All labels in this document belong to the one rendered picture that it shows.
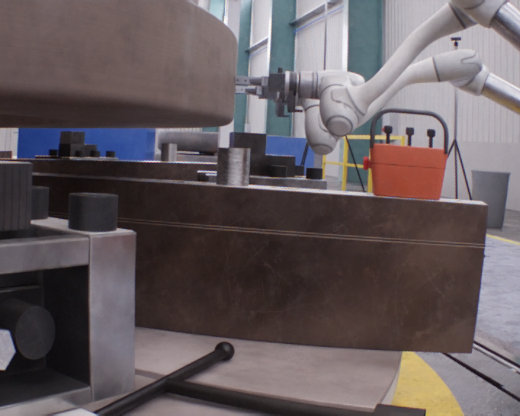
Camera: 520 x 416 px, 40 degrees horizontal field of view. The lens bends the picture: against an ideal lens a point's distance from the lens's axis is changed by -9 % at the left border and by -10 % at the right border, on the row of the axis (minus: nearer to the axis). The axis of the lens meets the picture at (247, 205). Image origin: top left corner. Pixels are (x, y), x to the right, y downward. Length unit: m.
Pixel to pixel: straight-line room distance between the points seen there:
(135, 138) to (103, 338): 6.13
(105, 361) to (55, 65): 0.58
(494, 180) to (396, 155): 7.36
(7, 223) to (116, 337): 0.20
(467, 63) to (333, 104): 0.71
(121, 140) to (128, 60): 5.53
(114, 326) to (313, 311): 0.99
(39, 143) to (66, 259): 6.20
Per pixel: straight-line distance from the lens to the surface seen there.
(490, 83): 2.85
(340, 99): 2.18
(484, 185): 9.17
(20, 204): 0.91
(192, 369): 1.53
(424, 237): 1.82
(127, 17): 1.50
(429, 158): 1.82
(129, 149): 7.02
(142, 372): 1.61
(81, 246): 0.88
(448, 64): 2.69
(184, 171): 3.91
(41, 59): 1.29
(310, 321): 1.87
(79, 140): 4.78
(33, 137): 7.05
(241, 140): 2.91
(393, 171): 1.82
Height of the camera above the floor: 0.79
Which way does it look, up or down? 4 degrees down
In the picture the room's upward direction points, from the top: 3 degrees clockwise
